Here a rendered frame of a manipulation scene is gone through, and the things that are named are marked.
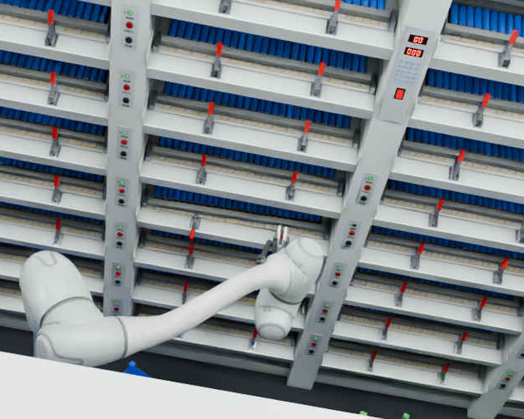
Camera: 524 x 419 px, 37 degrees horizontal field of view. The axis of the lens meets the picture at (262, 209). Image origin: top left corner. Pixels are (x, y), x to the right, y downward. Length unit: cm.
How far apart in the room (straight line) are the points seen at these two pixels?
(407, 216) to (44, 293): 109
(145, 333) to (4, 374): 96
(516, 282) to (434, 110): 73
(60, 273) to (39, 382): 97
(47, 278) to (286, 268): 57
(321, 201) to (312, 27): 58
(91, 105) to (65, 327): 72
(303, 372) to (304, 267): 105
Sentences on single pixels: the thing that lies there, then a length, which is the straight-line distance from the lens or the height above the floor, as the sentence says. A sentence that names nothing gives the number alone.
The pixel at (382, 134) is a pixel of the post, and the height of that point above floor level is 123.
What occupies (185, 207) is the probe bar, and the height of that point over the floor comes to 78.
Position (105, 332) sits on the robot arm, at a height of 104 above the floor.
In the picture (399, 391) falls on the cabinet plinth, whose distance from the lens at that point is 309.
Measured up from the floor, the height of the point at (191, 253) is 60.
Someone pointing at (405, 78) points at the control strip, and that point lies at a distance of 203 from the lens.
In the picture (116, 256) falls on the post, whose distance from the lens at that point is 259.
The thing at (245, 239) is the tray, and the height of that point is 73.
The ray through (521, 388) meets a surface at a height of 18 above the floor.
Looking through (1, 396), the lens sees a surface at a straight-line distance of 90.
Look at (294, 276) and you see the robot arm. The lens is 195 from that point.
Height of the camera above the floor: 248
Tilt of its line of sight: 44 degrees down
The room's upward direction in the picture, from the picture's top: 12 degrees clockwise
